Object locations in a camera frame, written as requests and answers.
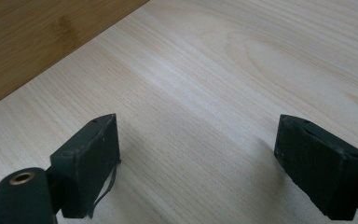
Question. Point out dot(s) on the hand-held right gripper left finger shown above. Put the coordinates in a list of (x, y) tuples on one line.
[(85, 165)]

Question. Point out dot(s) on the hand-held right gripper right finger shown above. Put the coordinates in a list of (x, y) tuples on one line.
[(317, 168)]

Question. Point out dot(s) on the brown wooden board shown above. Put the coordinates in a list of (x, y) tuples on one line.
[(28, 40)]

